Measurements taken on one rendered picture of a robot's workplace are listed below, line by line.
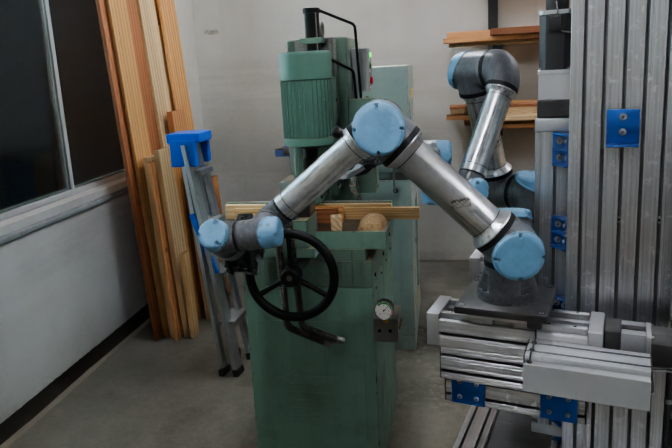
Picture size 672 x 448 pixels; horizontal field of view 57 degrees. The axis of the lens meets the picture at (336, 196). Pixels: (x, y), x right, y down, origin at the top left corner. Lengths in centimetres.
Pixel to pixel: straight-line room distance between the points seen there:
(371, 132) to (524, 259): 44
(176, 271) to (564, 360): 239
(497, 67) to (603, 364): 87
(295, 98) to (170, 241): 162
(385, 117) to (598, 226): 66
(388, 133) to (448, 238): 323
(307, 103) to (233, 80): 262
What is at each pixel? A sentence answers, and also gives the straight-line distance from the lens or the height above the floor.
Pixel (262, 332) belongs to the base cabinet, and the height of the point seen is 55.
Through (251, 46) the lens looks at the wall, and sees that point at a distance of 458.
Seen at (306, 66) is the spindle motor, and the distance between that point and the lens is 203.
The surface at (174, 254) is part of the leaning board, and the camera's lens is 347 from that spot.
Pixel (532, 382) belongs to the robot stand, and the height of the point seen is 69.
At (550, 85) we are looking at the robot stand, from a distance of 177.
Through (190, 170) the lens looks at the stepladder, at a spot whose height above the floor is 100.
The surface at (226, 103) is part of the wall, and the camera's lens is 465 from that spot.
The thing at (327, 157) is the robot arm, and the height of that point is 120.
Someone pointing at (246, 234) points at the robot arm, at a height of 104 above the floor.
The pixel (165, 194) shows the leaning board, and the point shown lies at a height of 81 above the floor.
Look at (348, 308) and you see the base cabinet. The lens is 208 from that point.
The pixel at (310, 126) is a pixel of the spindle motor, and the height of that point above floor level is 123.
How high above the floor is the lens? 141
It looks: 12 degrees down
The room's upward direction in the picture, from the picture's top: 3 degrees counter-clockwise
